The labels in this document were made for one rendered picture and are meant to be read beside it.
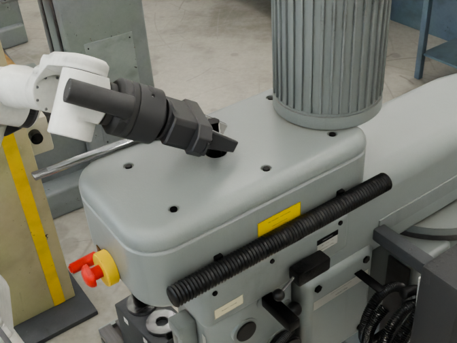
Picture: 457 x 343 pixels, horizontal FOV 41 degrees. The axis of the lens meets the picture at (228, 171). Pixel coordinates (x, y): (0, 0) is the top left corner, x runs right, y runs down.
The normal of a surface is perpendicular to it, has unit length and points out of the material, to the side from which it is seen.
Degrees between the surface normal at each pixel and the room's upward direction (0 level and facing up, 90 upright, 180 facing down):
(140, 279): 90
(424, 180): 90
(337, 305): 90
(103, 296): 0
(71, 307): 0
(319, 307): 90
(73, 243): 0
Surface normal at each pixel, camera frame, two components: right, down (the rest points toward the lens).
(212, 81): -0.06, -0.81
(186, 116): 0.43, -0.82
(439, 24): -0.81, 0.37
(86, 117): 0.47, 0.11
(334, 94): -0.02, 0.58
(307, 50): -0.49, 0.53
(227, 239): 0.58, 0.44
